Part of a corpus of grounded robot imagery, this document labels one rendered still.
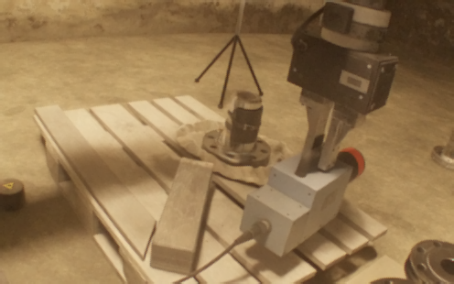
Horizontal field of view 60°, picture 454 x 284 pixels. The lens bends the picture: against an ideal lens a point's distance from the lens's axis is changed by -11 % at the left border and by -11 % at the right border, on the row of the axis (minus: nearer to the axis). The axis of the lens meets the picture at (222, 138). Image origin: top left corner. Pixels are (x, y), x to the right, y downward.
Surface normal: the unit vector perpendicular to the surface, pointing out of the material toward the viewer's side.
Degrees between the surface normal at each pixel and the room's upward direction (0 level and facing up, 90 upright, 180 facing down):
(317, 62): 90
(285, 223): 90
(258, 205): 90
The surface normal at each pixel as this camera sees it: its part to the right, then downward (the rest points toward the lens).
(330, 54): -0.66, 0.22
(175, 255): -0.09, 0.42
